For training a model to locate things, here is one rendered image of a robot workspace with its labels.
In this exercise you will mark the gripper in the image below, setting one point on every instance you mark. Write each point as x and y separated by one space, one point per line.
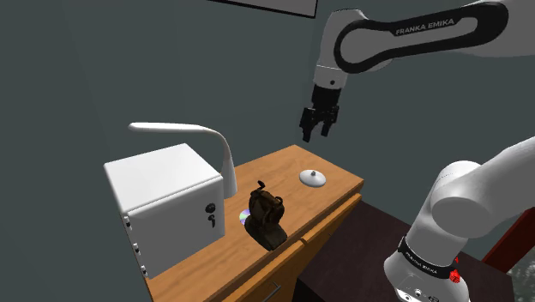
325 98

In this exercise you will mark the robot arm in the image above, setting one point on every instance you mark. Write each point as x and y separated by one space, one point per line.
455 200

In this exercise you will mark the wooden desk with drawers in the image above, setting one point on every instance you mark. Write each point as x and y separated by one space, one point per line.
288 167

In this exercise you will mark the white round lid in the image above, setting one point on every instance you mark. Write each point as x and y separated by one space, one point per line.
312 178

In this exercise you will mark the white desk lamp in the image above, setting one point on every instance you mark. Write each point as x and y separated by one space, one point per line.
225 167

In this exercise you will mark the dark brown figure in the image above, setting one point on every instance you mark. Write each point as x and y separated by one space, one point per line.
265 221

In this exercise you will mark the shiny compact disc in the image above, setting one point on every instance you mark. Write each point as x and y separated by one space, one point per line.
243 217

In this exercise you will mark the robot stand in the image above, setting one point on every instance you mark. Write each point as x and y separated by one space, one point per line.
359 259

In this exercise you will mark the white safe box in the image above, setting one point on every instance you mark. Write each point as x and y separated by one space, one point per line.
167 200

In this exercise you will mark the red furniture piece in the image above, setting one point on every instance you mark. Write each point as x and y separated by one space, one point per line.
512 240

